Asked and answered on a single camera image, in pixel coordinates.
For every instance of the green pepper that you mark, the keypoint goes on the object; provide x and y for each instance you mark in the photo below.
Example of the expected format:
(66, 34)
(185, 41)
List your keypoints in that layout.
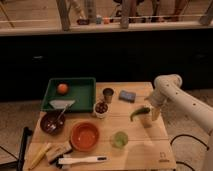
(142, 110)

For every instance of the orange bowl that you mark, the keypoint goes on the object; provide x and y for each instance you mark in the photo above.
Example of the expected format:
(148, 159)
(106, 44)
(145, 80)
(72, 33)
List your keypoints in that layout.
(84, 136)

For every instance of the white folded paper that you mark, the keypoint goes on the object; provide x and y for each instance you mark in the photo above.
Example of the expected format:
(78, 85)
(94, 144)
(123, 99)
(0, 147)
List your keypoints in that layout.
(61, 104)

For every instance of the metal spoon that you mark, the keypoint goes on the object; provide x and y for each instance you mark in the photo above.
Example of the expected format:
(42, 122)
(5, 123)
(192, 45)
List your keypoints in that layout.
(61, 114)

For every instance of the black chair frame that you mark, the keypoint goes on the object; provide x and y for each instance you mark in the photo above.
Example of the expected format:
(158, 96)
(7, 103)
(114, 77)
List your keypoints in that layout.
(19, 160)

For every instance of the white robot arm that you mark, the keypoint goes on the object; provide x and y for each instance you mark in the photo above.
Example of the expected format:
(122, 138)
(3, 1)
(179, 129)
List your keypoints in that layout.
(169, 87)

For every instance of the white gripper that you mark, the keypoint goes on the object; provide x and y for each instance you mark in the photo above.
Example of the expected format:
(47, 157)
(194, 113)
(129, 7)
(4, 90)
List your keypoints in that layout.
(156, 99)

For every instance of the white cup with dark contents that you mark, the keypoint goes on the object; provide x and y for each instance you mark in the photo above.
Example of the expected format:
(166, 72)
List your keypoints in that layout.
(100, 109)

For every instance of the dark brown bowl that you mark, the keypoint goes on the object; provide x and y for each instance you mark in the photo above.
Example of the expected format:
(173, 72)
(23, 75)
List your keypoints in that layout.
(51, 123)

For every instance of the green plastic cup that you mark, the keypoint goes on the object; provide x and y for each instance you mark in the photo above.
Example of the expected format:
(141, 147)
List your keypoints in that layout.
(119, 139)

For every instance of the wooden block brush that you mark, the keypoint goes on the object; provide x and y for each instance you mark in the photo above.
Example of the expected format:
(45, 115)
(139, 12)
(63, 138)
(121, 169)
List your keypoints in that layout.
(57, 150)

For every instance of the blue sponge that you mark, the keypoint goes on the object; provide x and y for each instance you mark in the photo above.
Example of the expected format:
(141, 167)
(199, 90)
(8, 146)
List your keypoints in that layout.
(127, 96)

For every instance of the small metal cup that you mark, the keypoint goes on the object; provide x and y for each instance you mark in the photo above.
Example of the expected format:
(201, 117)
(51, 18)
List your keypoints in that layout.
(108, 94)

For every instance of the white handled knife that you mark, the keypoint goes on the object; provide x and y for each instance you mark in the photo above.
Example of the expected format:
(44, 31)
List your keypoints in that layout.
(91, 159)

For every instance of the green plastic tray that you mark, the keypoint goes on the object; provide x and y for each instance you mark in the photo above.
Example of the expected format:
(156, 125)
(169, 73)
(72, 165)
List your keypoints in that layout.
(82, 90)

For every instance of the orange fruit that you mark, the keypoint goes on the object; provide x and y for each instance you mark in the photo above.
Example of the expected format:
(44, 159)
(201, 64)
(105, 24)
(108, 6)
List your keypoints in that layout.
(62, 88)

